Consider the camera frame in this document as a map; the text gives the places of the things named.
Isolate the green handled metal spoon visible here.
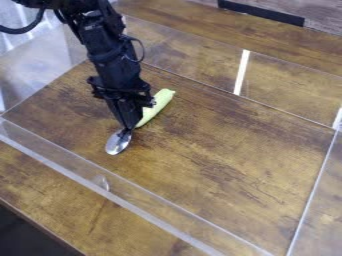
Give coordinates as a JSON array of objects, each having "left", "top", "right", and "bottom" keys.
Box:
[{"left": 105, "top": 88, "right": 175, "bottom": 155}]

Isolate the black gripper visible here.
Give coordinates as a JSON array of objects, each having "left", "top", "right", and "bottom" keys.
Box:
[{"left": 87, "top": 43, "right": 154, "bottom": 129}]

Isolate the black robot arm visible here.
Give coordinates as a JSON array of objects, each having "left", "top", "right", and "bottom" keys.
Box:
[{"left": 0, "top": 0, "right": 154, "bottom": 130}]

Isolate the clear acrylic enclosure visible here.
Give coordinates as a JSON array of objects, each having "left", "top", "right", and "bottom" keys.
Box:
[{"left": 0, "top": 17, "right": 342, "bottom": 256}]

